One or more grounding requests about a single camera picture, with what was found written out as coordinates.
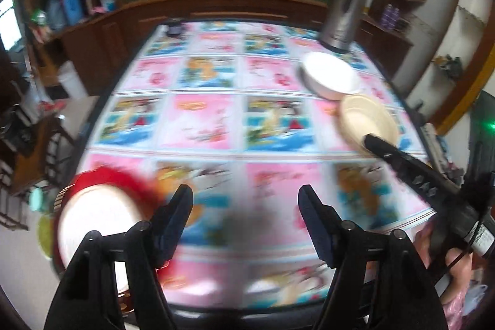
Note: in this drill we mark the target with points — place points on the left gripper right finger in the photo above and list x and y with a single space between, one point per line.
347 249

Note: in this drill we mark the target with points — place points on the beige paper plate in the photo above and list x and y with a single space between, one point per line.
102 207

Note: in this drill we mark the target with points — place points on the person's right hand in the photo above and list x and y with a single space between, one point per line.
459 264

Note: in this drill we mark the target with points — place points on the floral tablecloth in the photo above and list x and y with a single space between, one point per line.
223 109

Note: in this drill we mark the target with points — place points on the purple bottles on shelf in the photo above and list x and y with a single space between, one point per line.
389 17

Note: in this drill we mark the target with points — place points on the green top plastic stool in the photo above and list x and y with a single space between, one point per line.
45 235

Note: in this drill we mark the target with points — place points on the blue thermos jug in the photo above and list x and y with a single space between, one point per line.
73 10

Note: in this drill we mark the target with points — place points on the white paper bowl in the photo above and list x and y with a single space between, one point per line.
330 77

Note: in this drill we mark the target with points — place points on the small black device on table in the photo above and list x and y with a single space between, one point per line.
174 28

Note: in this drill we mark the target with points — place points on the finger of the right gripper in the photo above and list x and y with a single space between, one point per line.
432 187

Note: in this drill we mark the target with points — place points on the stainless steel thermos jug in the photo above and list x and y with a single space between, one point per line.
341 23

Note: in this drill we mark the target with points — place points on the large red plastic plate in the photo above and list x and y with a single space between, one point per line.
137 187

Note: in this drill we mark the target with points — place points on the dark wooden chair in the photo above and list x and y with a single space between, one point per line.
30 159

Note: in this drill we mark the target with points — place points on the white plastic bucket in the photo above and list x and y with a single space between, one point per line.
71 82

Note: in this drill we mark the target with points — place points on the small beige paper bowl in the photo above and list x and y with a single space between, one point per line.
360 115

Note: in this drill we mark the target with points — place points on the teal lidded cup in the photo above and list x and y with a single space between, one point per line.
36 199

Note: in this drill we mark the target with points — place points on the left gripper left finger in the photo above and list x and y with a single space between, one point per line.
147 246

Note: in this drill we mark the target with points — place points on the grey thermos jug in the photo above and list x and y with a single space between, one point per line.
55 15

